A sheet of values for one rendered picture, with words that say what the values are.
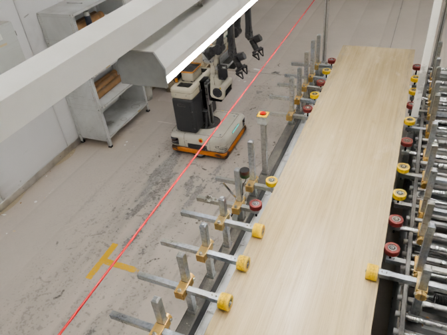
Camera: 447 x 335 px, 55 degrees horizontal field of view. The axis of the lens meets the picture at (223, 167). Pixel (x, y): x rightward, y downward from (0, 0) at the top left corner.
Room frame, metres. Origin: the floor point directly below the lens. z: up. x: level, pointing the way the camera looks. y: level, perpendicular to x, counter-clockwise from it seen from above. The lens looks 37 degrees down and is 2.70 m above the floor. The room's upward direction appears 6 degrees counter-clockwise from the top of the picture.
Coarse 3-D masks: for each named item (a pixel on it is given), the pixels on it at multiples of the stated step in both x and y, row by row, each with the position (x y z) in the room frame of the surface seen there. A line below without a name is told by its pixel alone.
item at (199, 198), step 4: (200, 196) 2.16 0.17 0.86; (204, 196) 2.16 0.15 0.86; (200, 200) 2.14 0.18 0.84; (204, 200) 2.13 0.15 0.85; (216, 200) 2.10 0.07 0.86; (216, 204) 2.09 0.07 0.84; (228, 204) 2.05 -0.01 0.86; (232, 204) 2.05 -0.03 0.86; (244, 208) 2.00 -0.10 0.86; (248, 208) 1.99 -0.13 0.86; (252, 212) 1.97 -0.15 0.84; (256, 212) 1.96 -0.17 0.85
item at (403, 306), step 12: (444, 96) 3.33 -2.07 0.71; (420, 120) 2.80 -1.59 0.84; (420, 132) 2.64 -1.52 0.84; (420, 144) 2.49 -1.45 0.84; (444, 168) 2.34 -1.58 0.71; (408, 180) 2.68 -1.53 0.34; (408, 192) 2.39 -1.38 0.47; (444, 228) 1.87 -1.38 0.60; (408, 240) 1.60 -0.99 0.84; (408, 252) 1.52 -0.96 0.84; (432, 252) 1.69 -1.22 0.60; (408, 264) 1.44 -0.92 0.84; (396, 288) 1.60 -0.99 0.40; (408, 288) 1.38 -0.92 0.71; (396, 300) 1.45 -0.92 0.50; (420, 312) 1.23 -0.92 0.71; (432, 312) 1.29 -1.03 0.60; (444, 312) 1.28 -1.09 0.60; (396, 324) 1.19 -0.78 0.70; (408, 324) 1.17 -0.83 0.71; (420, 324) 1.16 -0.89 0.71
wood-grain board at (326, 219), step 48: (384, 48) 4.12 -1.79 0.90; (336, 96) 3.23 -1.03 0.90; (384, 96) 3.13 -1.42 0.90; (336, 144) 2.52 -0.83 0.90; (384, 144) 2.45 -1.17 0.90; (288, 192) 2.06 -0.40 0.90; (336, 192) 2.00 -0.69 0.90; (384, 192) 1.95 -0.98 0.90; (288, 240) 1.65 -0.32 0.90; (336, 240) 1.61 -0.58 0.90; (384, 240) 1.57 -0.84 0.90; (240, 288) 1.36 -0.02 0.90; (288, 288) 1.32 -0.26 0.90; (336, 288) 1.29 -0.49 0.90
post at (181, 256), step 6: (180, 252) 1.41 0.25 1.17; (180, 258) 1.38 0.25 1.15; (186, 258) 1.41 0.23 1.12; (180, 264) 1.39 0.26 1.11; (186, 264) 1.40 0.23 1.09; (180, 270) 1.39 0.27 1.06; (186, 270) 1.39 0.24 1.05; (186, 276) 1.38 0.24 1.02; (186, 300) 1.39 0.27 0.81; (192, 300) 1.38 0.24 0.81; (192, 306) 1.38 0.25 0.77
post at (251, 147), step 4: (248, 140) 2.30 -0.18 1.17; (252, 140) 2.29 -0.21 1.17; (248, 144) 2.28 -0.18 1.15; (252, 144) 2.27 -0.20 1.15; (248, 148) 2.29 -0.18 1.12; (252, 148) 2.27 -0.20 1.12; (248, 152) 2.29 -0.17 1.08; (252, 152) 2.27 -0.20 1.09; (248, 156) 2.29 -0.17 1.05; (252, 156) 2.27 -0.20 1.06; (252, 160) 2.28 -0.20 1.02; (252, 164) 2.28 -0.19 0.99; (252, 168) 2.28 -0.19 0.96; (252, 172) 2.28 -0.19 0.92; (252, 176) 2.28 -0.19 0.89; (256, 192) 2.29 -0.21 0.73
